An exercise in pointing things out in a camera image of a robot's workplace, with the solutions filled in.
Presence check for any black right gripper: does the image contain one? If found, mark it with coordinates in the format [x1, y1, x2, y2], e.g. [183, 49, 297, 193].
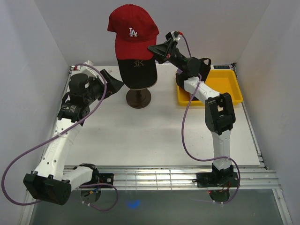
[146, 38, 186, 72]

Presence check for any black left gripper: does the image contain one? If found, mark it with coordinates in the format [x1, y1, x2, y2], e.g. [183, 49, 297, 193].
[84, 69, 124, 105]

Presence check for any black baseball cap gold logo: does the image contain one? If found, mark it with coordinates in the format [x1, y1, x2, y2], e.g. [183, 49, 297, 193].
[118, 57, 158, 90]

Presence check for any red and black baseball cap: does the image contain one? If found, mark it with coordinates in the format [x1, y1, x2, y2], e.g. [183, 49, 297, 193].
[107, 4, 159, 60]

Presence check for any black cap white NY logo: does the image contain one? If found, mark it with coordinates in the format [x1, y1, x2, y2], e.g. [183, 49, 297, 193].
[199, 58, 211, 82]

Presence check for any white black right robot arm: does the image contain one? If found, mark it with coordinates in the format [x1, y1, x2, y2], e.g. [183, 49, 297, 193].
[148, 31, 238, 187]

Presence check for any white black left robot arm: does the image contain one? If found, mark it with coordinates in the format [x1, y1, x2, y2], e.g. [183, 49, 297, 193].
[23, 68, 124, 205]

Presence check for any beige mannequin head on stand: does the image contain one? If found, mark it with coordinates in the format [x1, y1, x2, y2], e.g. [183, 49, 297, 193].
[126, 89, 151, 109]

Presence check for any yellow plastic bin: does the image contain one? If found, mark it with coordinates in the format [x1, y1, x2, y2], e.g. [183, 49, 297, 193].
[176, 69, 243, 106]

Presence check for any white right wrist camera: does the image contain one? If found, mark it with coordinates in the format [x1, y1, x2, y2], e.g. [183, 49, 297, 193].
[170, 31, 183, 42]

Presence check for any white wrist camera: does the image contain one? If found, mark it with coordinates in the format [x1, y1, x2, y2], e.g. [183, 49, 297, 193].
[73, 66, 96, 77]
[170, 31, 183, 42]

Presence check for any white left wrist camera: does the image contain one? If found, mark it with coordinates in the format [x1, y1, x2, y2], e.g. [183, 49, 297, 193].
[73, 66, 96, 77]

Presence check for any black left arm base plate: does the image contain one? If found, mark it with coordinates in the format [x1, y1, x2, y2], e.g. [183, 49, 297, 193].
[94, 173, 114, 185]

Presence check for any aluminium mounting rail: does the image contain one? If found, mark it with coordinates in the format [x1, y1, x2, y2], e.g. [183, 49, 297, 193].
[98, 166, 282, 191]

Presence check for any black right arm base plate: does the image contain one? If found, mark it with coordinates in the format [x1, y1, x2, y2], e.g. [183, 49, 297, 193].
[192, 172, 239, 188]

